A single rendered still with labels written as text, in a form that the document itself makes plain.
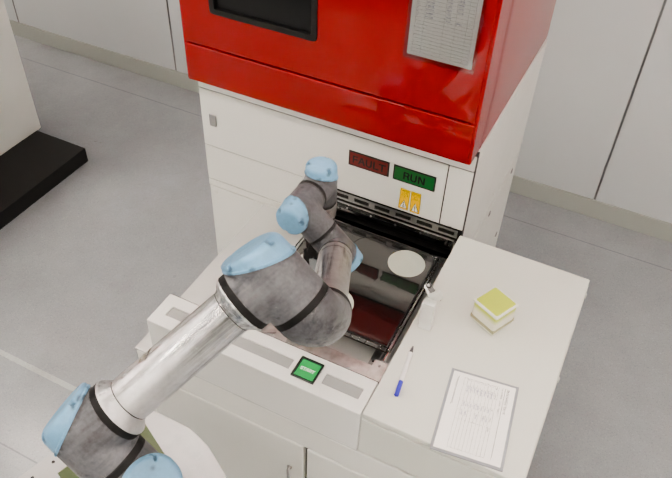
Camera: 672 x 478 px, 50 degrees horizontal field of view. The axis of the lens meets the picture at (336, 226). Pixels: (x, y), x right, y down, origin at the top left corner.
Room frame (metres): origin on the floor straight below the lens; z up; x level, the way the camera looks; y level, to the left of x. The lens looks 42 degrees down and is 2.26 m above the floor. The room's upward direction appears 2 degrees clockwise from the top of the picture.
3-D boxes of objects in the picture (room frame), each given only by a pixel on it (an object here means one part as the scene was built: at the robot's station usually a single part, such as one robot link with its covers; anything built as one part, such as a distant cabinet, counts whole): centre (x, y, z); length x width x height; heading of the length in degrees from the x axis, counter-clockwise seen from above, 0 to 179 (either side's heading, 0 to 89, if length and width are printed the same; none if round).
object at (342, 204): (1.50, -0.12, 0.89); 0.44 x 0.02 x 0.10; 65
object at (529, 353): (1.06, -0.36, 0.89); 0.62 x 0.35 x 0.14; 155
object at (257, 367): (1.00, 0.16, 0.89); 0.55 x 0.09 x 0.14; 65
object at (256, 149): (1.59, 0.03, 1.02); 0.82 x 0.03 x 0.40; 65
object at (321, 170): (1.30, 0.04, 1.21); 0.09 x 0.08 x 0.11; 155
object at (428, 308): (1.10, -0.23, 1.03); 0.06 x 0.04 x 0.13; 155
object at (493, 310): (1.12, -0.38, 1.00); 0.07 x 0.07 x 0.07; 39
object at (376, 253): (1.31, -0.05, 0.90); 0.34 x 0.34 x 0.01; 65
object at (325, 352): (1.06, 0.05, 0.87); 0.36 x 0.08 x 0.03; 65
